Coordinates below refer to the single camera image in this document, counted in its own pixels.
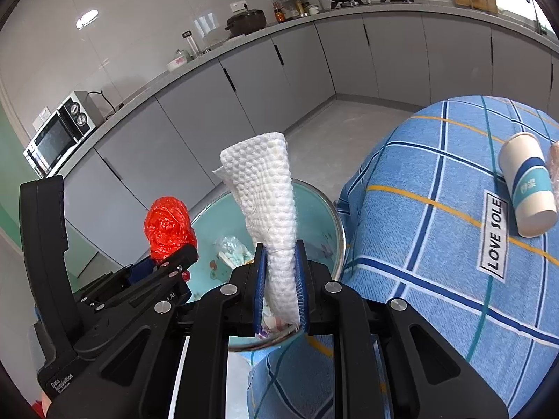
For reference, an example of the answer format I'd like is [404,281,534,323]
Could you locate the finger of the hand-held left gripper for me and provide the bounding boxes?
[81,244,199,337]
[72,258,154,310]

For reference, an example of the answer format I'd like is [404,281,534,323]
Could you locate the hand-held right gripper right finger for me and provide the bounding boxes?
[295,239,511,419]

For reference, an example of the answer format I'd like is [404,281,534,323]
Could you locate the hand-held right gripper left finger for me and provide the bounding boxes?
[46,242,268,419]

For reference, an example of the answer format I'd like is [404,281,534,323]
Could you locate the red plastic bag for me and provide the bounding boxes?
[144,196,198,281]

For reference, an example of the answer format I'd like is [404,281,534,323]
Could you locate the teal bin with metal rim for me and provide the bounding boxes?
[181,179,347,352]

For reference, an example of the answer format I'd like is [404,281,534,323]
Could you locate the white paper towel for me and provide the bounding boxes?
[212,132,300,326]

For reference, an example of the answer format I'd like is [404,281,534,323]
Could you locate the white microwave oven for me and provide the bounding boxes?
[23,91,97,178]

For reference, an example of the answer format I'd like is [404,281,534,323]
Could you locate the blue checked tablecloth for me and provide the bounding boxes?
[247,95,559,419]

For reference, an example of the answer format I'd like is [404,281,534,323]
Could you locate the grey kitchen cabinets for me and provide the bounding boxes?
[61,0,559,280]

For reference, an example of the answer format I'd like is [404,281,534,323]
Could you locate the white and teal paper cup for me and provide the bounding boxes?
[499,132,557,237]

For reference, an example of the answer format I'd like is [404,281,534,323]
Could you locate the black cooking pot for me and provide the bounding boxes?
[226,9,267,38]

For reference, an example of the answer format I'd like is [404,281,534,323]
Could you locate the black microwave cable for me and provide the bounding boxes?
[87,91,123,116]

